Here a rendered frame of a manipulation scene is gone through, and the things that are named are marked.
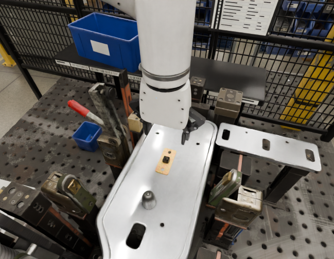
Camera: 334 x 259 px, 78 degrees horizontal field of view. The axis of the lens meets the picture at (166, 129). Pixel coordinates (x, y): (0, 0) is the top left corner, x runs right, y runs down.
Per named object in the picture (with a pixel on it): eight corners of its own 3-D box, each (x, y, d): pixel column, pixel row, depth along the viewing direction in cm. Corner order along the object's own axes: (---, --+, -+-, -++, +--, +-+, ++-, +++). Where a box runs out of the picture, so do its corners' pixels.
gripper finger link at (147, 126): (132, 113, 45) (135, 132, 50) (145, 116, 44) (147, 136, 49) (138, 104, 47) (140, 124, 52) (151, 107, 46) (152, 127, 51)
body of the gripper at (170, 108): (130, 79, 35) (137, 124, 44) (188, 91, 33) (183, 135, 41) (147, 58, 40) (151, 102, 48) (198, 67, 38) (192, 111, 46)
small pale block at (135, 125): (146, 181, 86) (138, 121, 59) (139, 179, 87) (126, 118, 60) (150, 174, 89) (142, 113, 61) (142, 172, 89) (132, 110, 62)
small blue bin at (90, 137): (94, 154, 96) (89, 142, 89) (76, 149, 98) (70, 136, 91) (106, 137, 102) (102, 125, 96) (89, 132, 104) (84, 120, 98)
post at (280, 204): (284, 210, 78) (329, 171, 57) (254, 201, 81) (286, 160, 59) (283, 195, 82) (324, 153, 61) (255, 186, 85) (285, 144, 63)
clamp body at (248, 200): (231, 258, 68) (271, 224, 42) (196, 245, 71) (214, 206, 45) (234, 230, 74) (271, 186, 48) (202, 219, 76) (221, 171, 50)
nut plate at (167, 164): (168, 175, 55) (168, 173, 54) (154, 171, 55) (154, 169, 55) (176, 151, 60) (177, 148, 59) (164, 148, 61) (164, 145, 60)
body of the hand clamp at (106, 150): (132, 199, 81) (116, 146, 55) (117, 194, 83) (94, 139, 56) (138, 186, 85) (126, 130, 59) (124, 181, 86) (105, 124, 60)
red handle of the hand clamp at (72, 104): (118, 140, 54) (64, 104, 51) (115, 143, 56) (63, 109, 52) (125, 129, 57) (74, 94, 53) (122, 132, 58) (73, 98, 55)
